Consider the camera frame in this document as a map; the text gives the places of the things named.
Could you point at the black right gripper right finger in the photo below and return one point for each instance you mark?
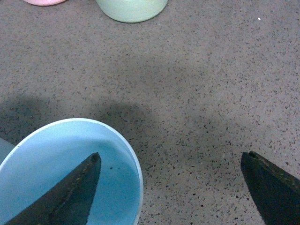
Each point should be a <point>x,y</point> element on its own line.
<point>275,192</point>

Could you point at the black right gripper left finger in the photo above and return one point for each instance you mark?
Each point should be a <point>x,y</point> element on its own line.
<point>69,201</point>

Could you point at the light blue plastic cup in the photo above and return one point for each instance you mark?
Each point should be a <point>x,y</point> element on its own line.
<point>46,156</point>

